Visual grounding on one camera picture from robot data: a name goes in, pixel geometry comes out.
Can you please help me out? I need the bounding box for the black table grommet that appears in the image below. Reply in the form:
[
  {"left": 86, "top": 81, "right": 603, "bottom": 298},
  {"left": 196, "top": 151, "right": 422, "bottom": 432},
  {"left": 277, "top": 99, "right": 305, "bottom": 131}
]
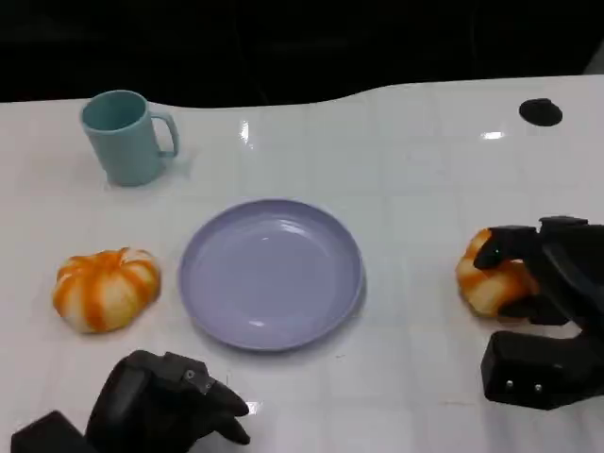
[{"left": 518, "top": 97, "right": 564, "bottom": 127}]

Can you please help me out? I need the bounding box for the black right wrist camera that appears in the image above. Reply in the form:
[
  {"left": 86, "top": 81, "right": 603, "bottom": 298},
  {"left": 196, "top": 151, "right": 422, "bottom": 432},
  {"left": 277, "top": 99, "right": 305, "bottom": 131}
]
[{"left": 480, "top": 329, "right": 584, "bottom": 412}]

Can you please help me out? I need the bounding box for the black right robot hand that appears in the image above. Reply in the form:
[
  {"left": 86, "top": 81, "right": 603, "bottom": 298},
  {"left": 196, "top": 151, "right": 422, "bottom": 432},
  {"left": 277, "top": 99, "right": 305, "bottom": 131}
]
[{"left": 473, "top": 215, "right": 604, "bottom": 342}]

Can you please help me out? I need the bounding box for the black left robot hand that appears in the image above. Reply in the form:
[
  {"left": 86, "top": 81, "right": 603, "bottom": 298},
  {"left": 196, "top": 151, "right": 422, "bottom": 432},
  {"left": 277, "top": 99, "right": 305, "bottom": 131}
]
[{"left": 86, "top": 349, "right": 251, "bottom": 453}]

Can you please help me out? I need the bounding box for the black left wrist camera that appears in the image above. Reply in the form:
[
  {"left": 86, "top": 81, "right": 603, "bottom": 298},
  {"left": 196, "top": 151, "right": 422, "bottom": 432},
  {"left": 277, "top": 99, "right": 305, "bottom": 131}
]
[{"left": 10, "top": 410, "right": 95, "bottom": 453}]

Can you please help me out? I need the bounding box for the lilac plate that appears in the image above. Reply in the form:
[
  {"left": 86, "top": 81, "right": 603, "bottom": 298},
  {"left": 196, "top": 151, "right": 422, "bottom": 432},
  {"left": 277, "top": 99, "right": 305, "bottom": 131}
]
[{"left": 177, "top": 198, "right": 367, "bottom": 354}]

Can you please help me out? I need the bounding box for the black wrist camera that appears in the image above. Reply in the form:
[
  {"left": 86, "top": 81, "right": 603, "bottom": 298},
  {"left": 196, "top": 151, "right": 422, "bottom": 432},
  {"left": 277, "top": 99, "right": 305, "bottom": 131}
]
[
  {"left": 10, "top": 410, "right": 95, "bottom": 453},
  {"left": 480, "top": 329, "right": 584, "bottom": 412}
]

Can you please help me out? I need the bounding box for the orange and white bread roll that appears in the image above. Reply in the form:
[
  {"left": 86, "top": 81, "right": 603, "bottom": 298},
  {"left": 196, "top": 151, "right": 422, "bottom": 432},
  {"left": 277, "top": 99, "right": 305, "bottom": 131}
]
[
  {"left": 455, "top": 227, "right": 542, "bottom": 319},
  {"left": 52, "top": 246, "right": 163, "bottom": 335}
]

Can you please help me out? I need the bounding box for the pale green mug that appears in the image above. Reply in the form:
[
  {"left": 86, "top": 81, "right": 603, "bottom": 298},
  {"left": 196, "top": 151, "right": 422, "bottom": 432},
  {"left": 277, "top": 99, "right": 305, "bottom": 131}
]
[{"left": 79, "top": 90, "right": 182, "bottom": 189}]

